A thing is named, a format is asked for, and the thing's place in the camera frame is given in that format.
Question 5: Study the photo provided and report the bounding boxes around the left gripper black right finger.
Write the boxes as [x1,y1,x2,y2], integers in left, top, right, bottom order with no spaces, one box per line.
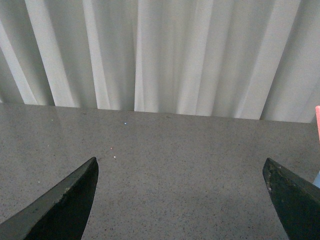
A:
[262,158,320,240]

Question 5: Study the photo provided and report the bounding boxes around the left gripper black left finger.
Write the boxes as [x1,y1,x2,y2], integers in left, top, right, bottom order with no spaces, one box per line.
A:
[0,157,99,240]

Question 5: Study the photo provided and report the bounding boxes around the blue plastic cup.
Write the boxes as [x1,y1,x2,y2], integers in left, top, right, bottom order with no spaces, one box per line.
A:
[313,171,320,188]

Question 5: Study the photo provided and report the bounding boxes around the pink chopstick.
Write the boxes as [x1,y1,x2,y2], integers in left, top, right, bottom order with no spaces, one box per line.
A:
[315,105,320,140]

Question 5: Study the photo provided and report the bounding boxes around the white curtain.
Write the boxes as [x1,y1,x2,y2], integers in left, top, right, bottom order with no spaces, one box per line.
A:
[0,0,320,123]

